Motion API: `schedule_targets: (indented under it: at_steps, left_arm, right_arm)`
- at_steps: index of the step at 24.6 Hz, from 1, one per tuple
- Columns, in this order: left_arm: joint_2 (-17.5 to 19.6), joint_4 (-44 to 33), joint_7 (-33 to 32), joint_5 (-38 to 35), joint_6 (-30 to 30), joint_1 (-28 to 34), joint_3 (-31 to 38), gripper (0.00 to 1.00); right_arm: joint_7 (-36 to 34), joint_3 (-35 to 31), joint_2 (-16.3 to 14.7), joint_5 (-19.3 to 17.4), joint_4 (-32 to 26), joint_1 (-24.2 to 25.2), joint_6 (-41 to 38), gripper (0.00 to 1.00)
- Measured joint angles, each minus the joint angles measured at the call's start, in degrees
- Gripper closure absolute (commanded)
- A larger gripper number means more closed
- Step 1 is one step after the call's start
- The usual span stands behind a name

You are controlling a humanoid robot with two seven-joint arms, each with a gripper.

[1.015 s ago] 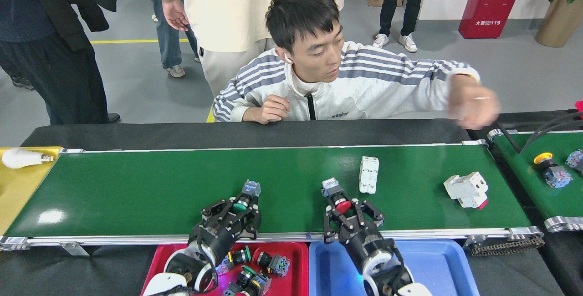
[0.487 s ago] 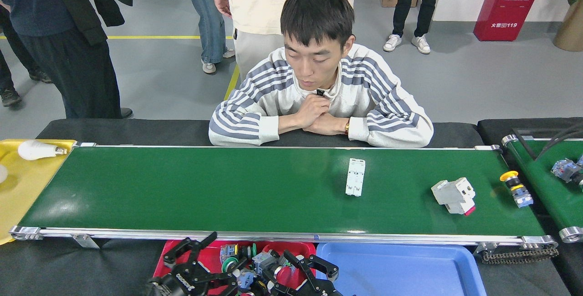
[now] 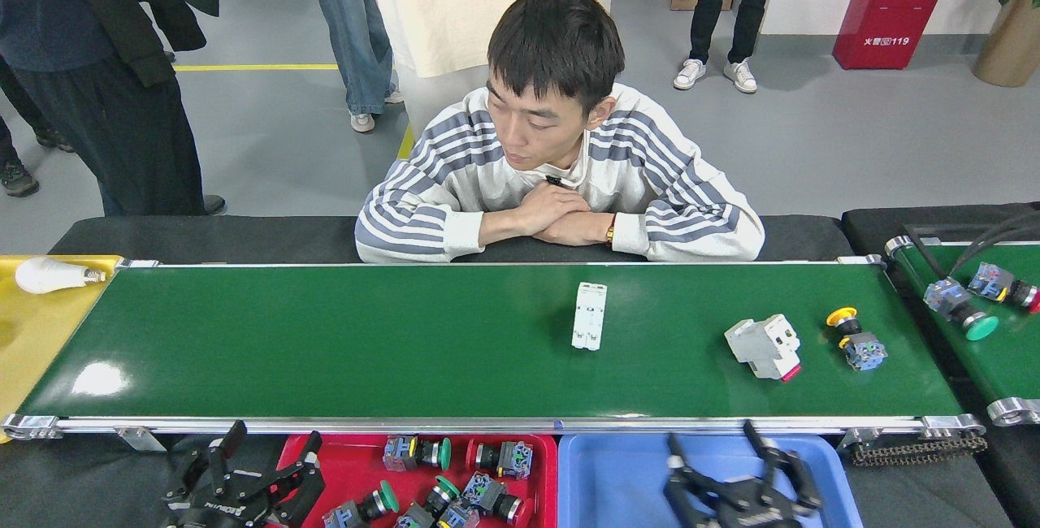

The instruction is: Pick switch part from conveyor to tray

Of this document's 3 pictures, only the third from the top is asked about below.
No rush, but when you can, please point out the standing person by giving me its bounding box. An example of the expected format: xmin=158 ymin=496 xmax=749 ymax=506
xmin=325 ymin=0 xmax=618 ymax=143
xmin=0 ymin=0 xmax=228 ymax=217
xmin=302 ymin=0 xmax=405 ymax=134
xmin=673 ymin=0 xmax=799 ymax=95

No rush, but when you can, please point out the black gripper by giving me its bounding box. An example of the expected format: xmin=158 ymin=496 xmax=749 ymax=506
xmin=167 ymin=421 xmax=326 ymax=528
xmin=662 ymin=421 xmax=823 ymax=528

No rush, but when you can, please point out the seated person's left hand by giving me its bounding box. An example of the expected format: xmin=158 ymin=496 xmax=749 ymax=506
xmin=532 ymin=210 xmax=612 ymax=247

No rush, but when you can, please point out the seated person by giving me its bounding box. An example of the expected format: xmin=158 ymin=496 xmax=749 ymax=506
xmin=355 ymin=0 xmax=766 ymax=263

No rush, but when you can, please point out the yellow tray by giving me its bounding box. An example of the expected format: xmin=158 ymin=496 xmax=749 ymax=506
xmin=0 ymin=256 xmax=123 ymax=444

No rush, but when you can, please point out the short green conveyor belt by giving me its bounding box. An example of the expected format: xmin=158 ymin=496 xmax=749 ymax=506
xmin=884 ymin=234 xmax=1040 ymax=427

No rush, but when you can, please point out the potted plant brown pot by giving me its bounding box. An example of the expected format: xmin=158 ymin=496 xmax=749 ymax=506
xmin=973 ymin=0 xmax=1040 ymax=89

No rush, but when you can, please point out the red plastic tray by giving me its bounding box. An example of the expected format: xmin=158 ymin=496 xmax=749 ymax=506
xmin=272 ymin=433 xmax=560 ymax=528

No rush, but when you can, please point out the black cable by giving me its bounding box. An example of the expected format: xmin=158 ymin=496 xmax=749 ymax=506
xmin=951 ymin=223 xmax=1040 ymax=281
xmin=947 ymin=214 xmax=1040 ymax=275

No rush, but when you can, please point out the blue plastic tray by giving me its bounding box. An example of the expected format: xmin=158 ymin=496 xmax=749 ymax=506
xmin=557 ymin=433 xmax=865 ymax=528

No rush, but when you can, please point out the white light bulb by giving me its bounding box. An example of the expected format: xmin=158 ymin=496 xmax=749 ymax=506
xmin=15 ymin=256 xmax=108 ymax=295

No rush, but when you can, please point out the yellow cap push button switch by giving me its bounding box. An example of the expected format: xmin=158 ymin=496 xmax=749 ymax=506
xmin=825 ymin=306 xmax=889 ymax=372

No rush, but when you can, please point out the seated person's right hand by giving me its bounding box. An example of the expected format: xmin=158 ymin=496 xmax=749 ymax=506
xmin=512 ymin=181 xmax=592 ymax=236

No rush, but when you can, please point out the black table cover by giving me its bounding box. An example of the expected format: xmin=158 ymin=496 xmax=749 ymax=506
xmin=841 ymin=203 xmax=1040 ymax=257
xmin=49 ymin=215 xmax=854 ymax=265

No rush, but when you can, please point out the long green conveyor belt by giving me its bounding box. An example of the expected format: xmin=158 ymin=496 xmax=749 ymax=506
xmin=0 ymin=254 xmax=988 ymax=441

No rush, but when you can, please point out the conveyor drive chain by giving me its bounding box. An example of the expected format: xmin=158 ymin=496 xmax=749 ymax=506
xmin=849 ymin=433 xmax=988 ymax=466

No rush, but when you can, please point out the red fire extinguisher box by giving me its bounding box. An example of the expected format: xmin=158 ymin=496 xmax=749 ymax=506
xmin=833 ymin=0 xmax=960 ymax=71

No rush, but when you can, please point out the white circuit breaker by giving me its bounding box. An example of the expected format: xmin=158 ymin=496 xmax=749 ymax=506
xmin=571 ymin=282 xmax=608 ymax=352
xmin=724 ymin=314 xmax=803 ymax=383

